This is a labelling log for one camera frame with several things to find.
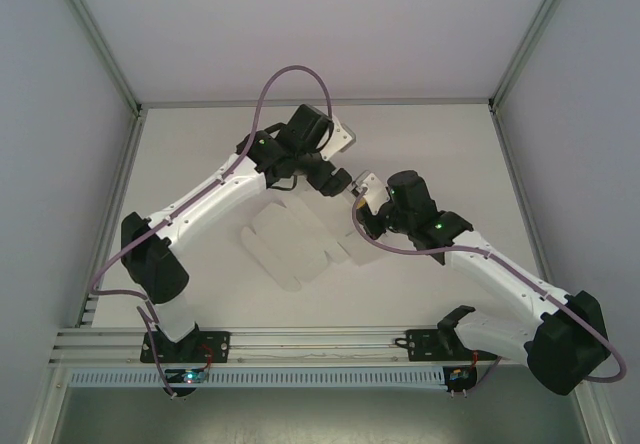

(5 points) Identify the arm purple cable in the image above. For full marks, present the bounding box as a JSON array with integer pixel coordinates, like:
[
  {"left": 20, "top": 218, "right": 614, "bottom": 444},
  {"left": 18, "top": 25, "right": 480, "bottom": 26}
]
[
  {"left": 351, "top": 193, "right": 629, "bottom": 398},
  {"left": 89, "top": 65, "right": 334, "bottom": 401}
]

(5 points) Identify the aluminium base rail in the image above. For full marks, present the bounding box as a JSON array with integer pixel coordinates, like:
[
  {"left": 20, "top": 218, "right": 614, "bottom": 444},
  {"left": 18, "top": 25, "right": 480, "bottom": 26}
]
[{"left": 48, "top": 326, "right": 507, "bottom": 366}]

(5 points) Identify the aluminium table edge rail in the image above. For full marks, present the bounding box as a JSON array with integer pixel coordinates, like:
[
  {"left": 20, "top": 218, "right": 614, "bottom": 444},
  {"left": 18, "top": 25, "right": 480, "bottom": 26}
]
[
  {"left": 489, "top": 106, "right": 617, "bottom": 444},
  {"left": 76, "top": 108, "right": 147, "bottom": 329},
  {"left": 139, "top": 96, "right": 494, "bottom": 111}
]

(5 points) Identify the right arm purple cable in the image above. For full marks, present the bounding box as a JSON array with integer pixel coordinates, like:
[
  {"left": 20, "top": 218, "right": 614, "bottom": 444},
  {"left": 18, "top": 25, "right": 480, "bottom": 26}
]
[{"left": 351, "top": 193, "right": 629, "bottom": 398}]

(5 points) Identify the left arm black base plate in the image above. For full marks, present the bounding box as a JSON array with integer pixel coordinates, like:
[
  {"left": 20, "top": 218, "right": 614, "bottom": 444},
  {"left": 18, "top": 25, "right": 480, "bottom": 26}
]
[{"left": 138, "top": 330, "right": 233, "bottom": 365}]

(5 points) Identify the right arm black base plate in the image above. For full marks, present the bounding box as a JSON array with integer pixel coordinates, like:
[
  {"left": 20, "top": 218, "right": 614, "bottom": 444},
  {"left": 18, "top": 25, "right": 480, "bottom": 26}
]
[{"left": 404, "top": 328, "right": 482, "bottom": 363}]

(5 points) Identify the white slotted cable duct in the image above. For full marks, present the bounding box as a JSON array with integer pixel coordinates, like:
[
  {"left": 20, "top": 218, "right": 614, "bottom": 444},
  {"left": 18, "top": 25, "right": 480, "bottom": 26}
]
[{"left": 66, "top": 366, "right": 447, "bottom": 391}]

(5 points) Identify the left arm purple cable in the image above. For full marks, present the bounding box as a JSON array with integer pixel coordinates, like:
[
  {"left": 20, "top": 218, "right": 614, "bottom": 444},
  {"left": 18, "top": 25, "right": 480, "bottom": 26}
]
[{"left": 89, "top": 65, "right": 334, "bottom": 401}]

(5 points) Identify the aluminium frame post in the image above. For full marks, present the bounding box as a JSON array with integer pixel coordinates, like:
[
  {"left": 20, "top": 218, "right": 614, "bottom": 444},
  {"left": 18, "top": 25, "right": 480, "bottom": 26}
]
[
  {"left": 487, "top": 0, "right": 581, "bottom": 113},
  {"left": 49, "top": 0, "right": 147, "bottom": 116}
]

